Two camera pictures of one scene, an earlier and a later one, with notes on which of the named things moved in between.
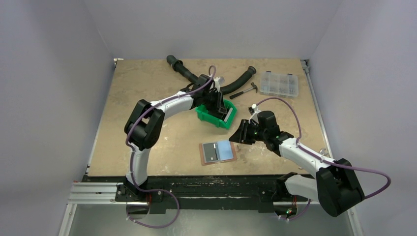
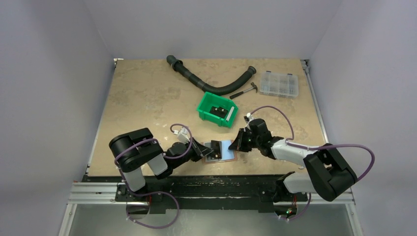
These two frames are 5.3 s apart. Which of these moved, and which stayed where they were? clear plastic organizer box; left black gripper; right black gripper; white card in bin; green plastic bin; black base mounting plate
Moved: right black gripper; left black gripper
Stayed: black base mounting plate; green plastic bin; clear plastic organizer box; white card in bin
